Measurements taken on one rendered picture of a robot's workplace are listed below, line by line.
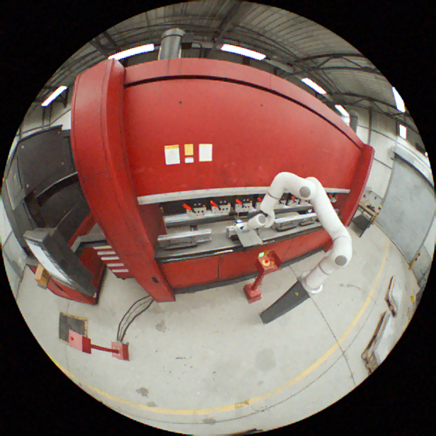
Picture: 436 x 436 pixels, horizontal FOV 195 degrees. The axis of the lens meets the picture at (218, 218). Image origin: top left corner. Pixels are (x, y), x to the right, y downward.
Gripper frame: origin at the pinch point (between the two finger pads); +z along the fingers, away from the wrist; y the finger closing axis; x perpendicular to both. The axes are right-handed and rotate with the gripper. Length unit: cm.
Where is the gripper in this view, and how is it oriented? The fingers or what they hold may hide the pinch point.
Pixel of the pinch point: (244, 227)
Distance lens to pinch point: 117.8
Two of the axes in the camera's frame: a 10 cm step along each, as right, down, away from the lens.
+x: 1.7, 9.6, -2.2
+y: -9.7, 1.1, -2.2
